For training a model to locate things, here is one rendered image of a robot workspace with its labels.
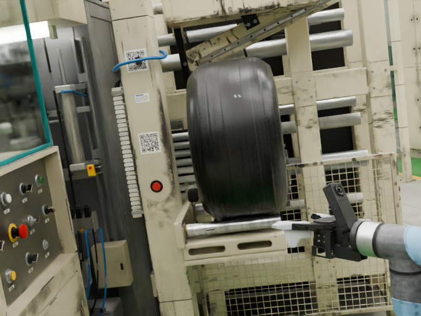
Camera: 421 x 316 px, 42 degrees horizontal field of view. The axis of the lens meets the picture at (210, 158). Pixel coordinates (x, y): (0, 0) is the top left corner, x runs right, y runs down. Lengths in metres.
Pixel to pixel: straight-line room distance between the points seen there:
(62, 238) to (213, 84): 0.73
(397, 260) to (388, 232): 0.06
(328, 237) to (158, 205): 0.89
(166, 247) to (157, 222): 0.10
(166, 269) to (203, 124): 0.61
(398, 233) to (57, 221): 1.18
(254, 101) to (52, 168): 0.70
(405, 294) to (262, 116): 0.77
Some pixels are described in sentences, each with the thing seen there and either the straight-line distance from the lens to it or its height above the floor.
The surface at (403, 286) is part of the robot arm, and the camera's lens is 1.19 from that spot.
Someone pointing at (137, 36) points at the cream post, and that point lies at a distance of 1.95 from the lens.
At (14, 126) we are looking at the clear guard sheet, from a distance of 1.68.
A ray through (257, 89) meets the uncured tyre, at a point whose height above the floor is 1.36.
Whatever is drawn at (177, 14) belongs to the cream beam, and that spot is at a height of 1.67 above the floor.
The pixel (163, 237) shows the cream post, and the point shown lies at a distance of 2.03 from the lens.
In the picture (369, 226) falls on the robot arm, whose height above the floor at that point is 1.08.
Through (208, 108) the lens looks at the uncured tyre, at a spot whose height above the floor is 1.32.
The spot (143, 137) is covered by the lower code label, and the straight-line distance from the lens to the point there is 1.96.
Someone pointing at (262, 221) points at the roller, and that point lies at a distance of 1.91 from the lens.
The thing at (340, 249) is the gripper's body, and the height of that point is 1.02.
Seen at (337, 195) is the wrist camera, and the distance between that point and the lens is 1.25.
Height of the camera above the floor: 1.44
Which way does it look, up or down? 9 degrees down
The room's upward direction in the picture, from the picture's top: 8 degrees counter-clockwise
